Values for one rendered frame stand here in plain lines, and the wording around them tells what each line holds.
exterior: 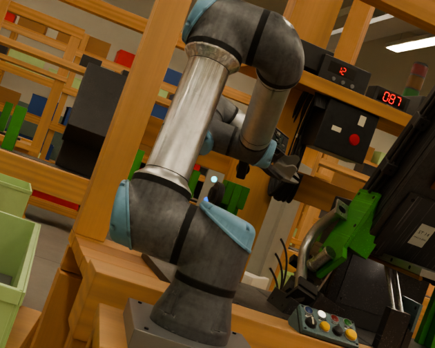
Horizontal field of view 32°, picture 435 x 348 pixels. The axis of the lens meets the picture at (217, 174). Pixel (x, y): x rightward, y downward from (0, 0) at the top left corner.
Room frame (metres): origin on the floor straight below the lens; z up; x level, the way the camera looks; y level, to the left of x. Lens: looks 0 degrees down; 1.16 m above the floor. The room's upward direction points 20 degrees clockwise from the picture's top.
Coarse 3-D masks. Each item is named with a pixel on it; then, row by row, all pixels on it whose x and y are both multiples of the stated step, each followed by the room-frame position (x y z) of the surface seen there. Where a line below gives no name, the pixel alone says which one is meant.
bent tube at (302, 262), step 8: (336, 200) 2.05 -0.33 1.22; (336, 208) 2.02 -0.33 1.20; (344, 208) 2.05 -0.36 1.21; (328, 216) 2.05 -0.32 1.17; (336, 216) 2.04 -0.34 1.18; (344, 216) 2.02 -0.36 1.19; (320, 224) 2.07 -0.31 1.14; (328, 224) 2.07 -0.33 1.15; (312, 232) 2.08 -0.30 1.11; (320, 232) 2.09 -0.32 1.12; (304, 240) 2.08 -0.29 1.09; (312, 240) 2.08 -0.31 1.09; (304, 248) 2.07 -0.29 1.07; (304, 256) 2.04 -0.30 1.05; (304, 264) 2.02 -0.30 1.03; (296, 272) 2.00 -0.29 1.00; (304, 272) 2.00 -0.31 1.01; (296, 280) 1.98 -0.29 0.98
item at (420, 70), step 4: (416, 64) 2.40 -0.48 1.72; (420, 64) 2.40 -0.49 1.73; (424, 64) 2.39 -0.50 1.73; (412, 68) 2.41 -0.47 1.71; (416, 68) 2.40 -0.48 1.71; (420, 68) 2.39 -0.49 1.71; (424, 68) 2.40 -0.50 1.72; (412, 72) 2.41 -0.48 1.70; (416, 72) 2.40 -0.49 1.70; (420, 72) 2.39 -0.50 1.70; (424, 72) 2.40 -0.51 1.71; (420, 76) 2.39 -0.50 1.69; (424, 76) 2.40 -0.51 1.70
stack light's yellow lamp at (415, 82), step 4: (412, 76) 2.40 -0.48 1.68; (416, 76) 2.40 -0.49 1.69; (408, 80) 2.41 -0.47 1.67; (412, 80) 2.40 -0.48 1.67; (416, 80) 2.39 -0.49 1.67; (420, 80) 2.40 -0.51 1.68; (408, 84) 2.40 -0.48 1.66; (412, 84) 2.40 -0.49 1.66; (416, 84) 2.39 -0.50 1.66; (420, 84) 2.40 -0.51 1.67; (412, 88) 2.40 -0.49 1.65; (416, 88) 2.40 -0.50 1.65; (420, 88) 2.41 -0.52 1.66
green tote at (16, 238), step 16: (0, 224) 1.47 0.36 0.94; (16, 224) 1.48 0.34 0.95; (32, 224) 1.48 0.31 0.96; (0, 240) 1.47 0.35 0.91; (16, 240) 1.48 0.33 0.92; (32, 240) 1.27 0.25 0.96; (0, 256) 1.47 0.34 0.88; (16, 256) 1.48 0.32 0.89; (32, 256) 1.13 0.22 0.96; (0, 272) 1.48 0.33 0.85; (16, 272) 1.48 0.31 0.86; (0, 288) 0.89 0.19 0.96; (16, 288) 0.90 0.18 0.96; (0, 304) 0.89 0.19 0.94; (16, 304) 0.89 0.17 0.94; (0, 320) 0.89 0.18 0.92; (0, 336) 0.90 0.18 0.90
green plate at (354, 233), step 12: (360, 192) 2.05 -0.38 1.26; (372, 192) 1.99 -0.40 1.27; (360, 204) 2.01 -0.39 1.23; (372, 204) 1.96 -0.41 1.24; (348, 216) 2.03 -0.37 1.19; (360, 216) 1.97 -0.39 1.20; (372, 216) 1.97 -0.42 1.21; (336, 228) 2.05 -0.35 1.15; (348, 228) 1.99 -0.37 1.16; (360, 228) 1.97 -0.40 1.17; (336, 240) 2.00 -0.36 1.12; (348, 240) 1.95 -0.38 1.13; (360, 240) 1.97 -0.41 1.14; (372, 240) 1.98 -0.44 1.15; (360, 252) 1.98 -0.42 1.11
